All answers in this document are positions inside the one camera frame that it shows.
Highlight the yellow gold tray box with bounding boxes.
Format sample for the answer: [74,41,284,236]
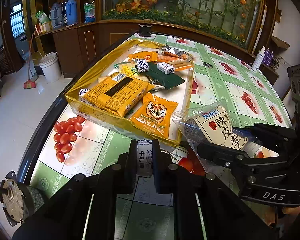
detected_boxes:
[65,39,194,146]

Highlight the green plastic bag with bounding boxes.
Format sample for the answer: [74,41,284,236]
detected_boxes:
[84,2,96,23]

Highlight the red broom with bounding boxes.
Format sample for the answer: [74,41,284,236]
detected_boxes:
[21,33,39,90]

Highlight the green snack bag on shelf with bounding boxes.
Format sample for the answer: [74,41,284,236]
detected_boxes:
[35,10,52,35]

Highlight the dark green snack pack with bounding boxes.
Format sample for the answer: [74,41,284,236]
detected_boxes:
[141,62,185,90]

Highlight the person right hand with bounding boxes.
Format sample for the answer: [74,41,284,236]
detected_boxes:
[263,206,300,226]

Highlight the purple bottles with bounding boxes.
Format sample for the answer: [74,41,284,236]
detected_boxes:
[262,48,274,67]

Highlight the clear dark cake pack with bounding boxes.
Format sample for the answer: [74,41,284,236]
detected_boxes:
[171,99,263,173]

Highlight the wooden cabinet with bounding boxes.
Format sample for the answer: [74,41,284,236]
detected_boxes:
[23,0,279,77]

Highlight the small black jar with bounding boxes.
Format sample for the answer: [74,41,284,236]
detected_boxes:
[139,18,152,37]

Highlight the white spray bottle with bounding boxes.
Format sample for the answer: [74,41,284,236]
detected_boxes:
[251,46,266,72]

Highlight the green yellow cracker pack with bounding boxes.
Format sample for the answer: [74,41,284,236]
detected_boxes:
[114,62,150,83]

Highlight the yellow cheese biscuit pack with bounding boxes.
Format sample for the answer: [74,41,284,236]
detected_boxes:
[83,73,155,117]

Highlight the white plastic bucket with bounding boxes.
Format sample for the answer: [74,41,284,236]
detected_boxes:
[39,51,62,83]

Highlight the small orange snack sachet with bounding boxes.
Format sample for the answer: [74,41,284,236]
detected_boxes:
[130,93,178,139]

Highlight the grey thermos jug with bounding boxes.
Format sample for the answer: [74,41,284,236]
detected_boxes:
[49,3,64,29]

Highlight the orange soda cracker pack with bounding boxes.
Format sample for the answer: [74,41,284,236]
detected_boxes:
[157,54,194,72]

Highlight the blue white nougat candy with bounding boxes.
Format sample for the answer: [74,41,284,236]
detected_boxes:
[157,62,175,75]

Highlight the small electric motor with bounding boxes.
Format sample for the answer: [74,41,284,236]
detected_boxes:
[0,171,47,226]

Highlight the flower mural glass panel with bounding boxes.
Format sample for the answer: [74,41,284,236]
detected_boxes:
[102,0,261,48]

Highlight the blue thermos jug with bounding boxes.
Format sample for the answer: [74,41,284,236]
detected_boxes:
[65,0,77,25]

